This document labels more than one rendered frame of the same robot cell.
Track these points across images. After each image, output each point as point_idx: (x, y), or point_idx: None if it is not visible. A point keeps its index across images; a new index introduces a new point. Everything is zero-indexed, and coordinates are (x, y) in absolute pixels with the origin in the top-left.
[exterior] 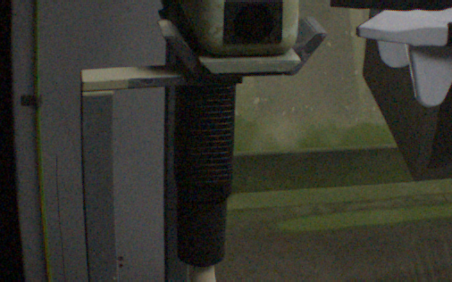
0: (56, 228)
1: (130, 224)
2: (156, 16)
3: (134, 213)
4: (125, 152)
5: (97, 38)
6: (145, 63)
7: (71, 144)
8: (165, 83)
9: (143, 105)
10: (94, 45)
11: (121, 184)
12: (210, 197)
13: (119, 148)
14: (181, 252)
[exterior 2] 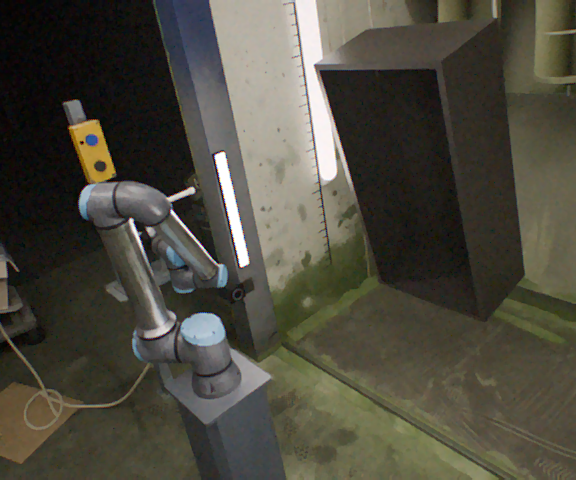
0: (220, 253)
1: (229, 257)
2: (222, 217)
3: (229, 255)
4: (225, 242)
5: (216, 218)
6: (223, 226)
7: (218, 237)
8: None
9: (225, 234)
10: (216, 219)
11: (226, 248)
12: None
13: (224, 241)
14: None
